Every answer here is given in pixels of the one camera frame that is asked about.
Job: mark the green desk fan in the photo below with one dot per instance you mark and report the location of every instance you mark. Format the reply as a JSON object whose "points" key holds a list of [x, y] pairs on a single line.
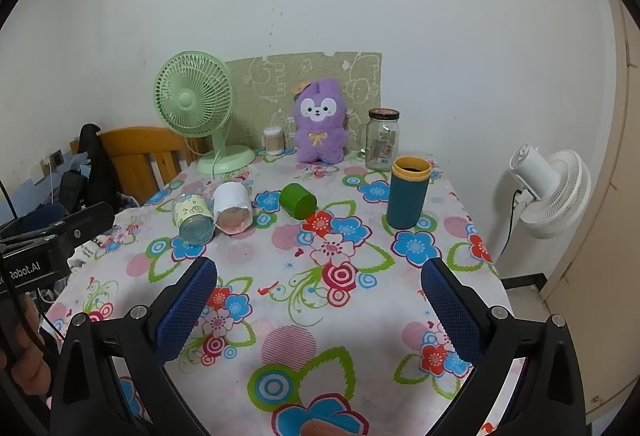
{"points": [[187, 99]]}

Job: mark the cotton swab container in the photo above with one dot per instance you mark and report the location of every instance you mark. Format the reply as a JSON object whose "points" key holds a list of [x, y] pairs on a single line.
{"points": [[274, 141]]}

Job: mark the glass jar mug with lid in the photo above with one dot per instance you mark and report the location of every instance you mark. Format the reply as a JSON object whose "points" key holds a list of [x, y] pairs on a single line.
{"points": [[382, 144]]}

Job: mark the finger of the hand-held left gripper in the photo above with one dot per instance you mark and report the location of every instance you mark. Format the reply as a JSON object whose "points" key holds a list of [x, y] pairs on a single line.
{"points": [[85, 218]]}

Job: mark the teal cup with yellow rim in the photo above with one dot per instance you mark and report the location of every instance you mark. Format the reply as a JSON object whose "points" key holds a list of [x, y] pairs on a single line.
{"points": [[406, 201]]}

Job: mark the white fan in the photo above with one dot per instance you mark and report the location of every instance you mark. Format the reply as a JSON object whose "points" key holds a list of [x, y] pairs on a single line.
{"points": [[555, 196]]}

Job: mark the wooden chair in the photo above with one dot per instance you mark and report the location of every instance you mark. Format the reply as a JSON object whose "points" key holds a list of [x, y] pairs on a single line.
{"points": [[135, 151]]}

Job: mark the person's left hand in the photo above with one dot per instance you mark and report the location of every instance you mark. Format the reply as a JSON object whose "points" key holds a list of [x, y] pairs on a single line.
{"points": [[30, 361]]}

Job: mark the black cloth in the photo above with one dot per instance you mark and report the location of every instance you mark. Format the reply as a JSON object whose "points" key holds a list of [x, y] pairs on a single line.
{"points": [[97, 166]]}

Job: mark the purple plush toy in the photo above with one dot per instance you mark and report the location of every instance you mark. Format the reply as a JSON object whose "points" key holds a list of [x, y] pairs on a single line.
{"points": [[320, 126]]}

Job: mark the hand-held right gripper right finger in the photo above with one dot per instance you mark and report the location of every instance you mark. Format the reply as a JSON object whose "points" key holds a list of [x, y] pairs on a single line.
{"points": [[452, 311]]}

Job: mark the small green cup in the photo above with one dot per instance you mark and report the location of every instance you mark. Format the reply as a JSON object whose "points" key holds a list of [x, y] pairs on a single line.
{"points": [[297, 201]]}

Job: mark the green printed wall mat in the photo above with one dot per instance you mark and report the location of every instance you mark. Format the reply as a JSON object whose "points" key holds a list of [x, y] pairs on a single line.
{"points": [[260, 81]]}

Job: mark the beige wooden door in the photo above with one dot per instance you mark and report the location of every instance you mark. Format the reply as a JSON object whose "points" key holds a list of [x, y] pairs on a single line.
{"points": [[600, 241]]}

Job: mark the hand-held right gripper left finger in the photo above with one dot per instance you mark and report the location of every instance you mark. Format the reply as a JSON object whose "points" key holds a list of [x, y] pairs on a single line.
{"points": [[185, 311]]}

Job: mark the white pink jar lying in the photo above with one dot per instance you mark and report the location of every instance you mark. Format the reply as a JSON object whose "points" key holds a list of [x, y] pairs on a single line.
{"points": [[231, 203]]}

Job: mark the floral tablecloth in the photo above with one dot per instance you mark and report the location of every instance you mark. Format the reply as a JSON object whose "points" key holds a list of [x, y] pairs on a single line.
{"points": [[310, 316]]}

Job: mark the wall socket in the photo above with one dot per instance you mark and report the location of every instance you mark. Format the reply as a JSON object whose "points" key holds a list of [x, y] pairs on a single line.
{"points": [[57, 159]]}

